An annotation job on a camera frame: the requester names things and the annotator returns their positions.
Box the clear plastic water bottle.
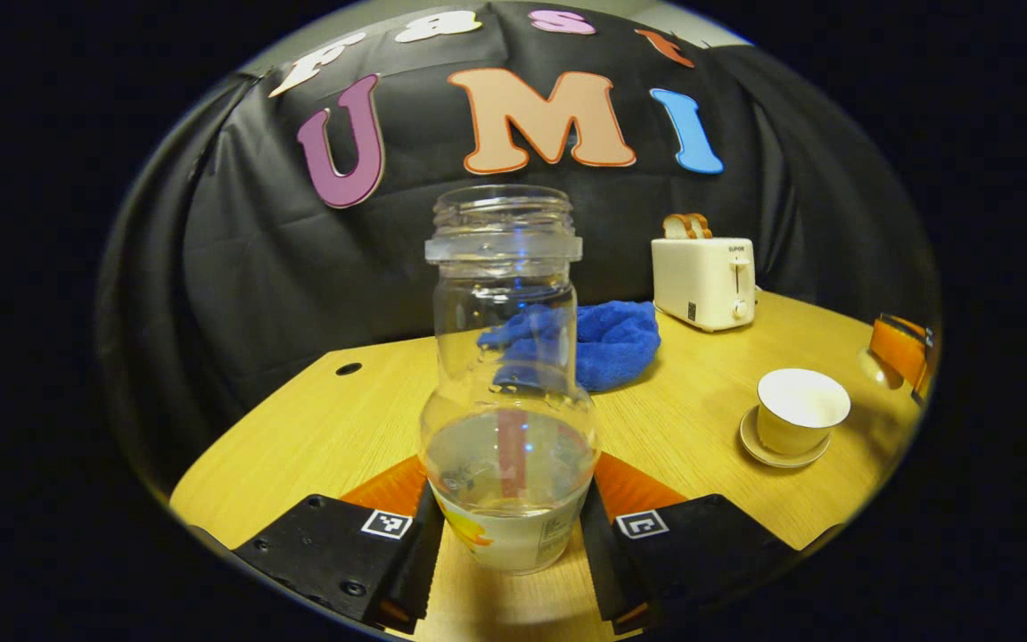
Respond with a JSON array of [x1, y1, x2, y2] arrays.
[[418, 185, 602, 576]]

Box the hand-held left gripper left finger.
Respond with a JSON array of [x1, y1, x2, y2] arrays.
[[233, 455, 445, 636]]

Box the cream toaster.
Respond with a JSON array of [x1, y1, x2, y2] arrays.
[[651, 235, 757, 333]]

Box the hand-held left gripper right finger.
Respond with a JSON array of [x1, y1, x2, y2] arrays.
[[580, 452, 835, 636]]

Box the cream teacup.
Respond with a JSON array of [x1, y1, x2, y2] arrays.
[[756, 368, 852, 457]]

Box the cream saucer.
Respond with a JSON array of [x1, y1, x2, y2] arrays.
[[739, 406, 833, 470]]

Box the blue towel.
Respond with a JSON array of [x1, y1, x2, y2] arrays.
[[476, 300, 661, 393]]

